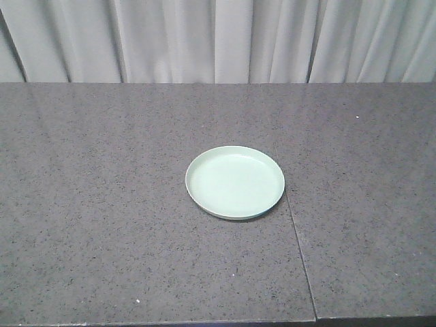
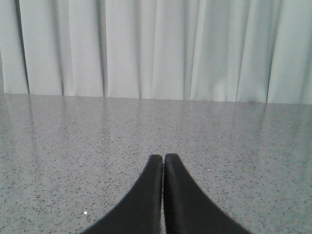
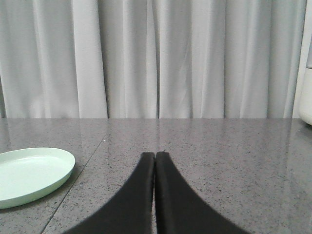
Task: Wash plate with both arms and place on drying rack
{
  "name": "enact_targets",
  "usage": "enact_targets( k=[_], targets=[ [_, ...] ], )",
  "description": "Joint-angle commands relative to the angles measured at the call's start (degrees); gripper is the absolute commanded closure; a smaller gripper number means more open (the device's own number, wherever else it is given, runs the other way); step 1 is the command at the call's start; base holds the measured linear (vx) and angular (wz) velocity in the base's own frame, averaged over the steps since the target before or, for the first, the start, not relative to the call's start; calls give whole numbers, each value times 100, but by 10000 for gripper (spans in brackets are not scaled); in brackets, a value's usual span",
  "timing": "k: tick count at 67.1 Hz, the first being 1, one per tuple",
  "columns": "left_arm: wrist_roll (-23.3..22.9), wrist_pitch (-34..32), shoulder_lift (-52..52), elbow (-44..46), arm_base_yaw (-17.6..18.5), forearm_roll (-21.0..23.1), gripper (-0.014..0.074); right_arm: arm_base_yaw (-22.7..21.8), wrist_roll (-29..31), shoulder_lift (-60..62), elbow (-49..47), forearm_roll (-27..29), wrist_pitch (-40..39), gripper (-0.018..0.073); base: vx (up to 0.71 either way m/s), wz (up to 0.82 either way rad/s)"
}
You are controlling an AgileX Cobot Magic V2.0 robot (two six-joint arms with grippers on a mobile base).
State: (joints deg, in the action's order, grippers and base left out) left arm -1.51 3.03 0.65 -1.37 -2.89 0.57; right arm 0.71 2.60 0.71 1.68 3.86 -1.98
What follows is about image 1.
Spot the white pleated curtain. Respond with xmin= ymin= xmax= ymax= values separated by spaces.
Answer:
xmin=1 ymin=1 xmax=435 ymax=84

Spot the pale green round plate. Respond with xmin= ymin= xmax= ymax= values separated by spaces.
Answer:
xmin=185 ymin=146 xmax=285 ymax=221

